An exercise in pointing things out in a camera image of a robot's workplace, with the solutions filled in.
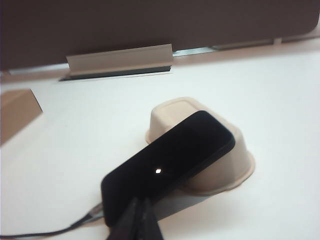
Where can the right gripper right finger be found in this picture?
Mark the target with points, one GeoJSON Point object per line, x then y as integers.
{"type": "Point", "coordinates": [147, 222]}

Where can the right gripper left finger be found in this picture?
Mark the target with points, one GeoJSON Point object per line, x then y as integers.
{"type": "Point", "coordinates": [127, 222]}

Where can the black smartphone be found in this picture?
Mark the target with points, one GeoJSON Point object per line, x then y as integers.
{"type": "Point", "coordinates": [170, 155]}

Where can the beige pulp tray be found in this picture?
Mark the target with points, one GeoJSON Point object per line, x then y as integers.
{"type": "Point", "coordinates": [225, 172]}

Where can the brown cardboard box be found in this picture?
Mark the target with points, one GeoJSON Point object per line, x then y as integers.
{"type": "Point", "coordinates": [17, 115]}

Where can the grey fabric desk divider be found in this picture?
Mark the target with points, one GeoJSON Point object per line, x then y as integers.
{"type": "Point", "coordinates": [150, 25]}

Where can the white divider clamp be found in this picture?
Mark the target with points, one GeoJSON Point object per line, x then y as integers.
{"type": "Point", "coordinates": [277, 41]}

